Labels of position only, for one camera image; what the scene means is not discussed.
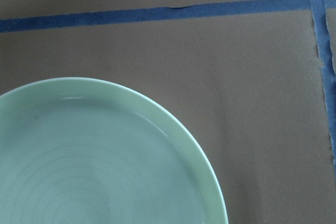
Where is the light green ceramic plate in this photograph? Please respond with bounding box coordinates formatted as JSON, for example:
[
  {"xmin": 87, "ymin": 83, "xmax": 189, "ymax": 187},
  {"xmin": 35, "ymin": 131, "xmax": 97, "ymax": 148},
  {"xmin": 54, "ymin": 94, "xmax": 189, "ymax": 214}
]
[{"xmin": 1, "ymin": 78, "xmax": 228, "ymax": 223}]

